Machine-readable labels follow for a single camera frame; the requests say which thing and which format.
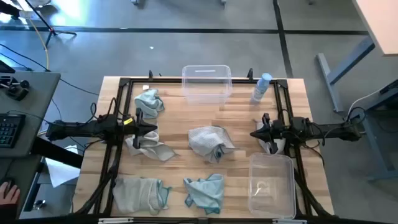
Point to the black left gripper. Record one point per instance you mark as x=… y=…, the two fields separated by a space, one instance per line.
x=133 y=127

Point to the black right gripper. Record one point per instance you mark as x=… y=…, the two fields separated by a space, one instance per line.
x=276 y=130

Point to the gray microfiber towel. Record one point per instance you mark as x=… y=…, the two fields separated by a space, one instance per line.
x=281 y=145
x=152 y=149
x=206 y=140

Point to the light blue teal-edged towel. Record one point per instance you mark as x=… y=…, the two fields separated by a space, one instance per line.
x=205 y=193
x=149 y=101
x=136 y=194

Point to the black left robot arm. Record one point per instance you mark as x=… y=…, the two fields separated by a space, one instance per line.
x=77 y=128

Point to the yellow label tag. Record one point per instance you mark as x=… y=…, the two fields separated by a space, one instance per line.
x=127 y=121

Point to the small white sticker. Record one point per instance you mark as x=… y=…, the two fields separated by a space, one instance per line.
x=145 y=87

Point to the light blue spray bottle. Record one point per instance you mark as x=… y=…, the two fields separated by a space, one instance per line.
x=260 y=88

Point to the black table clamp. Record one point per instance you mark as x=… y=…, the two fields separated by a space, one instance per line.
x=150 y=74
x=250 y=73

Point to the clear plastic bin with label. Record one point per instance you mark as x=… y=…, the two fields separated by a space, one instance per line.
x=206 y=90

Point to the black desk crossbar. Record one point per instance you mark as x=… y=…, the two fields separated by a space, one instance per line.
x=59 y=154

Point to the white paper sheet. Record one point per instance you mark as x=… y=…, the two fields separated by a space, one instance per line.
x=59 y=172

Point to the blue-gray table leg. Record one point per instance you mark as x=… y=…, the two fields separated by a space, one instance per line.
x=351 y=62

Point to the gray operator desk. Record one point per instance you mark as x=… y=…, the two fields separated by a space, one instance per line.
x=34 y=99

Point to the desk caster wheel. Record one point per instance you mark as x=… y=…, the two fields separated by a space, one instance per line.
x=38 y=204

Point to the black joystick controller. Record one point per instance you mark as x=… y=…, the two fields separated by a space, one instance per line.
x=17 y=90

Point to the black keyboard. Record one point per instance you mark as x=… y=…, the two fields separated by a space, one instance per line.
x=11 y=130

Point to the black tripod stand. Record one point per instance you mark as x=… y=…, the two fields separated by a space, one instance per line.
x=49 y=29

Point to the black computer mouse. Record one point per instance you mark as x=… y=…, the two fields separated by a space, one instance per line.
x=8 y=181

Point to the person's hand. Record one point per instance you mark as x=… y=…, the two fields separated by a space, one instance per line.
x=9 y=194

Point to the black monitor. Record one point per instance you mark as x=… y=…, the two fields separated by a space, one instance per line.
x=5 y=68

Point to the pink table top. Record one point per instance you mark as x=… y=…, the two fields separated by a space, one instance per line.
x=382 y=21

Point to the black aluminium table frame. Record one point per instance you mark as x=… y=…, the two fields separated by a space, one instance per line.
x=164 y=80

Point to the white metal bracket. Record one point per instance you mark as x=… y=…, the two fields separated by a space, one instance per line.
x=115 y=220
x=289 y=221

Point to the blue-gray desk frame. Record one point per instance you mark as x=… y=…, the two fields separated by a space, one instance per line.
x=376 y=146

